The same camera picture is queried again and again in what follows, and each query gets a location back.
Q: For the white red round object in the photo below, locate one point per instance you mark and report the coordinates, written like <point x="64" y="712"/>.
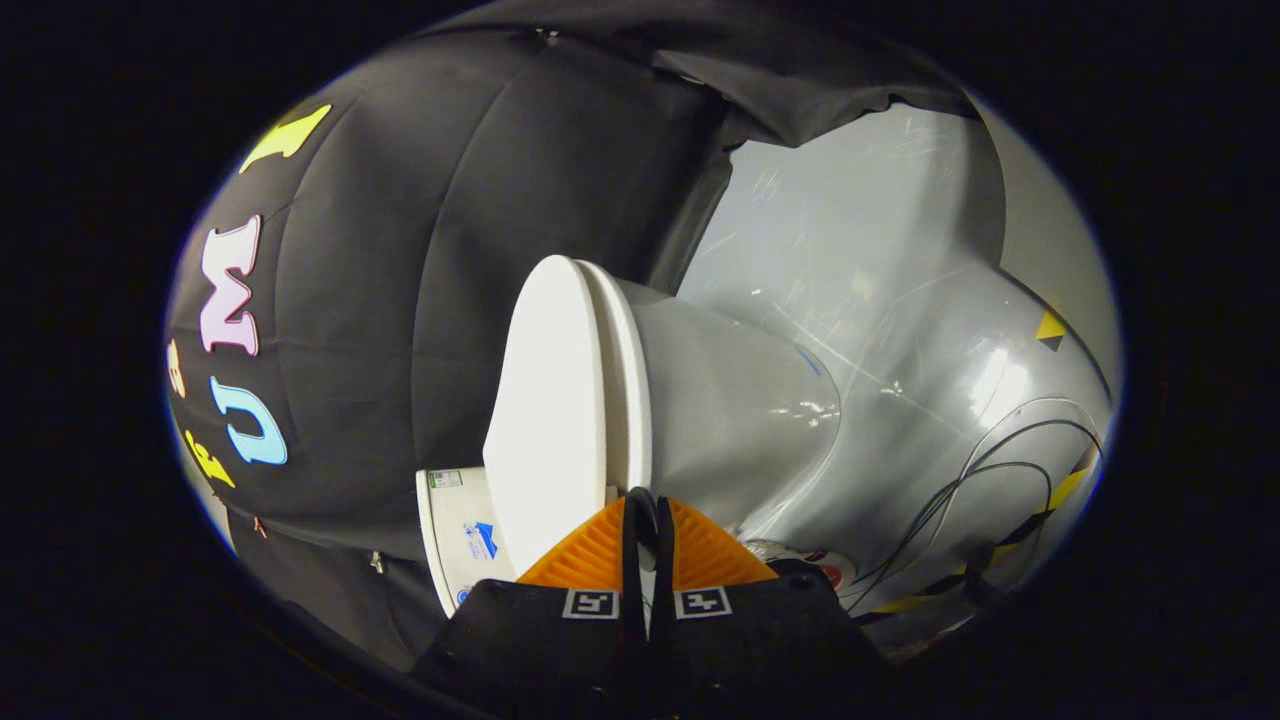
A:
<point x="825" y="572"/>

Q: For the small red clip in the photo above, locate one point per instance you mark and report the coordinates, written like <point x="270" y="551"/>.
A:
<point x="260" y="527"/>

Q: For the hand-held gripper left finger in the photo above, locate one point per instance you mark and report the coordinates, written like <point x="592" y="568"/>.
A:
<point x="633" y="540"/>

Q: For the white toilet lid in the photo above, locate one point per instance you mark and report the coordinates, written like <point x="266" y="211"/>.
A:
<point x="545" y="420"/>

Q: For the white toilet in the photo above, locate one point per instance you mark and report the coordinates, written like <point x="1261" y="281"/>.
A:
<point x="720" y="400"/>

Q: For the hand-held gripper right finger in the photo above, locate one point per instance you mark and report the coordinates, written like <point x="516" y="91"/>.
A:
<point x="663" y="545"/>

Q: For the black backdrop cloth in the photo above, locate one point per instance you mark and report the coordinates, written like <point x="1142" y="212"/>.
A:
<point x="400" y="250"/>

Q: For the yellow black floor tape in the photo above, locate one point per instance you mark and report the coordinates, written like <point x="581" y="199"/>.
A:
<point x="1065" y="490"/>

